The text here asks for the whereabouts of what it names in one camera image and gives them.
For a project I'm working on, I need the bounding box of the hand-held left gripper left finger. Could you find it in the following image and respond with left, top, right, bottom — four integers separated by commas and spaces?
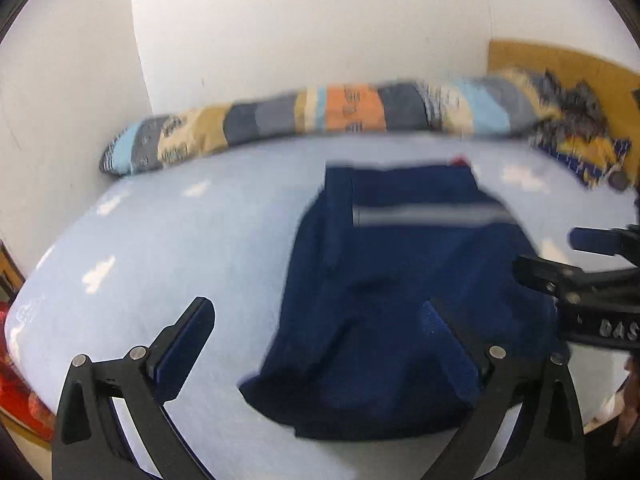
52, 296, 216, 480

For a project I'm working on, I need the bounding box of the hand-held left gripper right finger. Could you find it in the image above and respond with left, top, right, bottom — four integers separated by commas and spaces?
420, 299, 586, 480

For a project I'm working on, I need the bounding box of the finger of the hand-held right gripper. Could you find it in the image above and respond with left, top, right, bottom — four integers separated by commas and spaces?
569, 226, 640, 257
512, 255, 640, 306

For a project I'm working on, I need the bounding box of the navy blue work jacket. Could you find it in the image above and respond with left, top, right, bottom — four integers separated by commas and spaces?
239, 157, 563, 442

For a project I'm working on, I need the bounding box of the person's right hand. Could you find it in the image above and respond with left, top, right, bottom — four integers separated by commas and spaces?
614, 357, 640, 446

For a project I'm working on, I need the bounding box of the yellow blue star-print cloth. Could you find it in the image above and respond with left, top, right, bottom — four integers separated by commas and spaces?
545, 132, 633, 191

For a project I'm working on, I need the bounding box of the light blue cloud-print bed sheet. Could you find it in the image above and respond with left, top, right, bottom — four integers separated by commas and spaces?
4, 135, 636, 480

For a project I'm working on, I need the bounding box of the dark leaf-print cloth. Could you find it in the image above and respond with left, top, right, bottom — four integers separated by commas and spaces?
537, 71, 611, 146

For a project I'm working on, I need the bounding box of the red cloth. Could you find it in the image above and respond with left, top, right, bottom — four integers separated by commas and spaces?
0, 355, 53, 441

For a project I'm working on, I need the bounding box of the wooden cabinet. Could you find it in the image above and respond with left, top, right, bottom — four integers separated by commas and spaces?
0, 240, 26, 306

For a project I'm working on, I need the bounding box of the wooden headboard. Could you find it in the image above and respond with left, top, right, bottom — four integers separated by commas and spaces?
487, 39, 640, 171

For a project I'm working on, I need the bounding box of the striped patchwork rolled quilt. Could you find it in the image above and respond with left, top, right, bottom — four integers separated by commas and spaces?
99, 67, 551, 177

